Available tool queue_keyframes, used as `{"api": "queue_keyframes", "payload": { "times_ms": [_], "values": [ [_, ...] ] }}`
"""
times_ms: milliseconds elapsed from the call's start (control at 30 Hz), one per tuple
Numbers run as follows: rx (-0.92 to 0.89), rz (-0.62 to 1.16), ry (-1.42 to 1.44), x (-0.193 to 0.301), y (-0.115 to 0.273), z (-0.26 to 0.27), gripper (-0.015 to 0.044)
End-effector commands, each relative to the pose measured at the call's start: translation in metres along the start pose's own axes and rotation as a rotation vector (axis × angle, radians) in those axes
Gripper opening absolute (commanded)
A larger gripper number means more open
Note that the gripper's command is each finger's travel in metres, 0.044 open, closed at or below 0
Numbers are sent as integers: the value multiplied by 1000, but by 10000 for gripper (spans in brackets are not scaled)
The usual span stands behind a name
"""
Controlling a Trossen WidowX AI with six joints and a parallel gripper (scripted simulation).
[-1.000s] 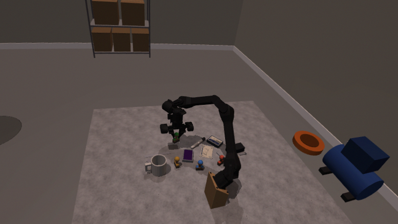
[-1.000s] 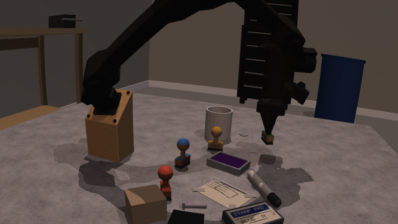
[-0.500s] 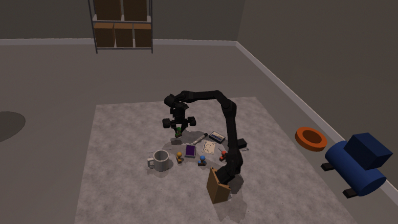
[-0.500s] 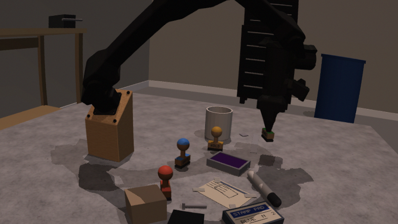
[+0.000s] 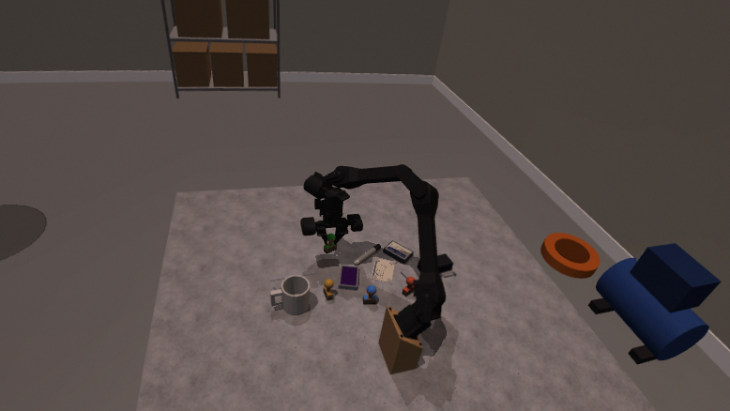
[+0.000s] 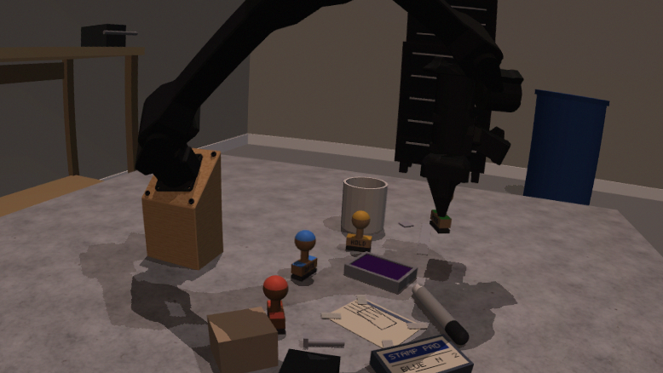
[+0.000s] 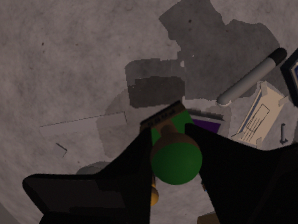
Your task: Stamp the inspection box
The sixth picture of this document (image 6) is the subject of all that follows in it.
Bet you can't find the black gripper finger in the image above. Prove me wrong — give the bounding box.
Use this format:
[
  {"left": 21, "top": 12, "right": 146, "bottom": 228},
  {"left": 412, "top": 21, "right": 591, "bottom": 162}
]
[{"left": 427, "top": 178, "right": 461, "bottom": 217}]

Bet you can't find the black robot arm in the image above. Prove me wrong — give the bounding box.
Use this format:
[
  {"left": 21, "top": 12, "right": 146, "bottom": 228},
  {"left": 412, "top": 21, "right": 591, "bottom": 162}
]
[{"left": 135, "top": 0, "right": 524, "bottom": 192}]

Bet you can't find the beige inspection card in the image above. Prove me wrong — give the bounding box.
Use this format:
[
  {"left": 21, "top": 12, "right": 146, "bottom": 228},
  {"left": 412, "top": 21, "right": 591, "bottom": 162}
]
[{"left": 321, "top": 295, "right": 428, "bottom": 348}]

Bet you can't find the orange rubber stamp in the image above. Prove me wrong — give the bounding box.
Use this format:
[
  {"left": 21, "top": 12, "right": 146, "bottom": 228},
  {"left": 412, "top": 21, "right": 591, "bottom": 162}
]
[{"left": 346, "top": 210, "right": 372, "bottom": 252}]

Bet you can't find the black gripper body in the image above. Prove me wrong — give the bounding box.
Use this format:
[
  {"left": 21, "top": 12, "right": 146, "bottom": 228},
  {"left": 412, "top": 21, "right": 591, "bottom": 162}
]
[{"left": 420, "top": 106, "right": 474, "bottom": 183}]

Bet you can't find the grey cup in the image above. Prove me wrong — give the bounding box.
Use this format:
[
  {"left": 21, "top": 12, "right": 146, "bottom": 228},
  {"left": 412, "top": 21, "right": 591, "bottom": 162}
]
[{"left": 341, "top": 177, "right": 388, "bottom": 235}]

